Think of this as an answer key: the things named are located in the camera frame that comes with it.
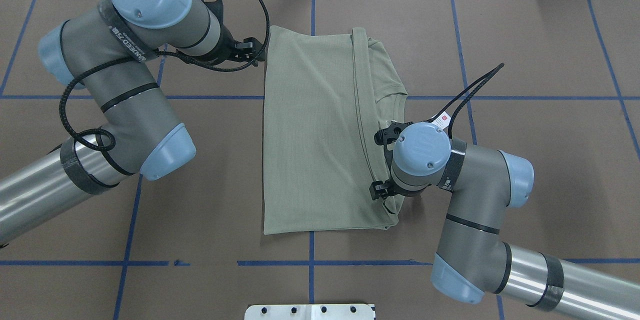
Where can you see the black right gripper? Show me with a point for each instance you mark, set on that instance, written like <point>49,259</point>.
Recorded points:
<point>378,189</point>

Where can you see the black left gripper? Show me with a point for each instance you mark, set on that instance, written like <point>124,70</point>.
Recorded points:
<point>228,45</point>

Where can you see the olive green long-sleeve shirt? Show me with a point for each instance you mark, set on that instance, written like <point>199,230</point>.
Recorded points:
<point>325,97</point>

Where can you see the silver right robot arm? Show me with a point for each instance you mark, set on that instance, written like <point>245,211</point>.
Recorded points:
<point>471,259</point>

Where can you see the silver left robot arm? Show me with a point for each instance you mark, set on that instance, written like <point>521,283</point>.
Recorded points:
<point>118,119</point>

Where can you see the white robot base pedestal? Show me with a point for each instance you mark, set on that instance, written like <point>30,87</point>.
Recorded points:
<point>331,311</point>

